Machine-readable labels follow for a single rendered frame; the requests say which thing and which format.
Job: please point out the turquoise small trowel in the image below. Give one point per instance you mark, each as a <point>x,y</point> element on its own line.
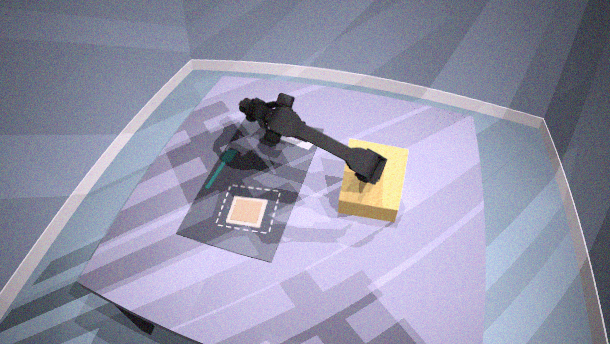
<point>226,157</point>

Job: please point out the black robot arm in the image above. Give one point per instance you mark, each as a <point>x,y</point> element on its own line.
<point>367,164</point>

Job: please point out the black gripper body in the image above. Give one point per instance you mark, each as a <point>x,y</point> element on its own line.
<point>286,100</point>

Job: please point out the white square tile with dark blue centre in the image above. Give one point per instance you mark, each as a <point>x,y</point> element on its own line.
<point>246,211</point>

